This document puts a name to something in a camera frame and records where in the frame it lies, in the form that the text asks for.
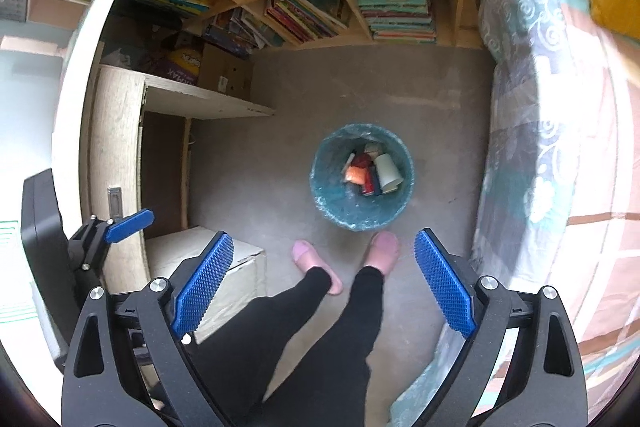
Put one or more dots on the purple and yellow box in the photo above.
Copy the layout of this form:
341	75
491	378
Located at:
182	64

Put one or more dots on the pink slipper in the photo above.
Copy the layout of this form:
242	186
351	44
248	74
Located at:
305	254
382	247

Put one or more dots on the blue-lined trash bin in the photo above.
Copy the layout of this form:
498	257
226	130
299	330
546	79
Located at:
330	202

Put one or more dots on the stack of teal books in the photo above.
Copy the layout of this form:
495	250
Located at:
397	9

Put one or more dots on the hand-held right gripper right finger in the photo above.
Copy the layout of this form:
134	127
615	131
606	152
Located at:
442	282

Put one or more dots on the wooden desk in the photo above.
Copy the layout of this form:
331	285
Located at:
115	132

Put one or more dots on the brown cardboard box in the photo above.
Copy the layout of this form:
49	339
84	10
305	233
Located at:
225	74

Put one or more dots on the orange plastic bag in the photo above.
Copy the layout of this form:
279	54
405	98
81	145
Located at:
356	175

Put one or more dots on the white paper cup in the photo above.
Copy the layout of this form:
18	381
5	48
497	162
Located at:
387	169

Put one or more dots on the dark red box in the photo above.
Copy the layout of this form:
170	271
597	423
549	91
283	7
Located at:
372	184

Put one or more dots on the person's left leg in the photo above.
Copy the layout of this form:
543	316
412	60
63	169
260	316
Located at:
260	332

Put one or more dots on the bed with patterned cover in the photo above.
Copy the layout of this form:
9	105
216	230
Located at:
550	132

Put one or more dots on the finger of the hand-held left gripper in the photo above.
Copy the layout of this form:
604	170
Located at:
127	224

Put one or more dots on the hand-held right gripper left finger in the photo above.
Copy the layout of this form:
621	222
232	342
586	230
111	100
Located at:
205	284

